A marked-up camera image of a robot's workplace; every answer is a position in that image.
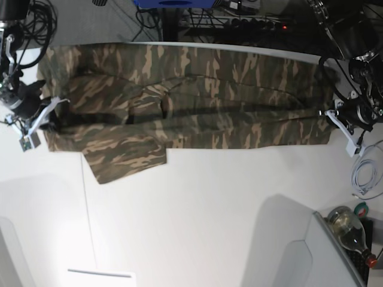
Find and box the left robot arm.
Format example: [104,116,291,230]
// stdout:
[308,1,382,132]

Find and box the clear plastic bottle red cap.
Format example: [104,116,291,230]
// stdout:
[327,206,378,268]

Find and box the black mesh tray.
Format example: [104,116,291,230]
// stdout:
[344,218,375,285]

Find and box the blue bin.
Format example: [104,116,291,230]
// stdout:
[133,0,215,8]

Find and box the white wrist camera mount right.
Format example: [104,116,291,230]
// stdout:
[1,97,70,152]

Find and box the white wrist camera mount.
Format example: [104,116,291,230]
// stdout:
[319,99,371,157]
[1,97,70,152]

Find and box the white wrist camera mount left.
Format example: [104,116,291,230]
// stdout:
[319,99,371,157]

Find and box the coiled white cable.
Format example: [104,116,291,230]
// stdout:
[349,142,383,200]

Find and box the camouflage t-shirt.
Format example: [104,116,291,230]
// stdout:
[37,43,336,184]

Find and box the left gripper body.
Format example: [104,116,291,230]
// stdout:
[335,99,382,132]

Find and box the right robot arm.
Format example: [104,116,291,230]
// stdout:
[1,1,57,121]

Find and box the green tape roll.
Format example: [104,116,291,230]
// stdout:
[354,202,369,218]

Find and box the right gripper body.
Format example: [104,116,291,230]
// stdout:
[1,80,46,120]

